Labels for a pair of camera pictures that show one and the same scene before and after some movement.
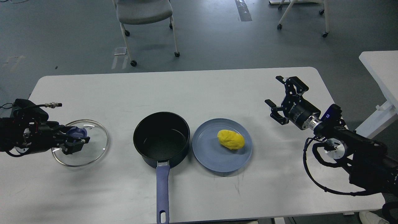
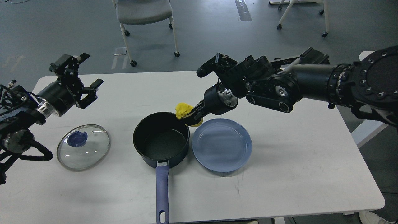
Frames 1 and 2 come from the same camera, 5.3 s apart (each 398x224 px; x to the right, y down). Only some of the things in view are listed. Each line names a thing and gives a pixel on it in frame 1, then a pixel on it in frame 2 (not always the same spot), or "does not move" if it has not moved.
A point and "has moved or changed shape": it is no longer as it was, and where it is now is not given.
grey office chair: x=139 y=12 does not move
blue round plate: x=213 y=154 does not move
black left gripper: x=51 y=135 -> x=59 y=97
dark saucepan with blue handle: x=162 y=139 does not move
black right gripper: x=298 y=111 -> x=217 y=99
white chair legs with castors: x=325 y=34 does not move
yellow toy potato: x=231 y=139 -> x=182 y=108
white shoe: x=368 y=217 does not move
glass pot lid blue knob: x=74 y=131 has moved or changed shape
